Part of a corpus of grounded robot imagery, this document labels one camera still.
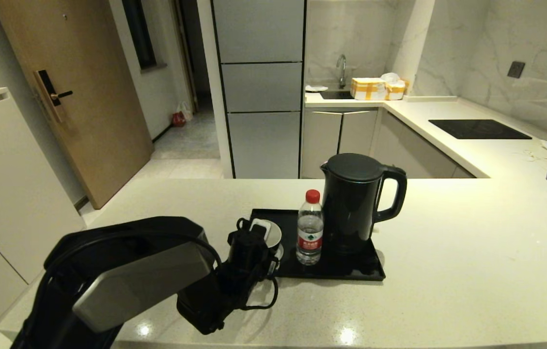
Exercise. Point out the chrome faucet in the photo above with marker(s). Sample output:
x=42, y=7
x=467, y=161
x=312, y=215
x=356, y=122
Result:
x=341, y=68

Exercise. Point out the cardboard box yellow tape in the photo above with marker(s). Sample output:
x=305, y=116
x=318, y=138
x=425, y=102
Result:
x=368, y=89

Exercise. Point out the black cup white inside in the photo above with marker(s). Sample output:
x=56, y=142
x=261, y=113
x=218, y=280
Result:
x=273, y=235

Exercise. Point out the black electric kettle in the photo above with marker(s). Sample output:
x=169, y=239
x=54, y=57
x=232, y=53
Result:
x=351, y=203

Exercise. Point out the grey wall socket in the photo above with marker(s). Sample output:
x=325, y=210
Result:
x=516, y=70

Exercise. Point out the black rectangular tray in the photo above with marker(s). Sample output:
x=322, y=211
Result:
x=341, y=269

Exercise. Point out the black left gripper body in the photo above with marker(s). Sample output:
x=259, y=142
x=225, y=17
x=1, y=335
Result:
x=244, y=266

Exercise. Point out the black induction cooktop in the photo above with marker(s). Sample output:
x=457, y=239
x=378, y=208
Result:
x=479, y=130

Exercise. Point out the small parcel yellow tape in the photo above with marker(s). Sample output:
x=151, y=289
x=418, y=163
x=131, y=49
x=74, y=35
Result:
x=396, y=87

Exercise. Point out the dark window pane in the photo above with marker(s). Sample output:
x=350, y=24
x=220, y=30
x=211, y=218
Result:
x=140, y=34

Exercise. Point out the red bag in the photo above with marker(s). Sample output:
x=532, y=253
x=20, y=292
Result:
x=179, y=119

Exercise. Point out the water bottle red label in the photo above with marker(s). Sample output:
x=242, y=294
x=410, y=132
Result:
x=310, y=232

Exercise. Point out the white cloth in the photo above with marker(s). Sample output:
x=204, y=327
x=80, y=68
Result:
x=316, y=88

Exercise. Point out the beige sink cabinet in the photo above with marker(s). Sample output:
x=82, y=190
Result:
x=341, y=135

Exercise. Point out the wooden door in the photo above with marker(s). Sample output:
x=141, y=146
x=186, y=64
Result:
x=70, y=106

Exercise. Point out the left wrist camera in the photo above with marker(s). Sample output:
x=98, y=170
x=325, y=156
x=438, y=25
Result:
x=259, y=227

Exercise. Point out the white round saucer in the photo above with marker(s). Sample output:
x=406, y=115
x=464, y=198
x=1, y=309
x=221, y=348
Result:
x=279, y=252

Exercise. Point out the beige counter cabinet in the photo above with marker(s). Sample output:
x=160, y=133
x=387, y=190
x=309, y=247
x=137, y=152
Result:
x=414, y=145

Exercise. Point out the grey refrigerator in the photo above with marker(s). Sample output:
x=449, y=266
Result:
x=263, y=87

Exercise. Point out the white tall cabinet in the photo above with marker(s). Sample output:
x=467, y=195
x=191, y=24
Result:
x=7, y=194

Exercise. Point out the dark sink basin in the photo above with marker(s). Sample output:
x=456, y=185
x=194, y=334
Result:
x=336, y=95

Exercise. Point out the white plastic bag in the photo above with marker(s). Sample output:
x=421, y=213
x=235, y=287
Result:
x=186, y=109

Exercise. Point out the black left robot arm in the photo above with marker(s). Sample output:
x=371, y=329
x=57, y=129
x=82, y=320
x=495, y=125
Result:
x=123, y=276

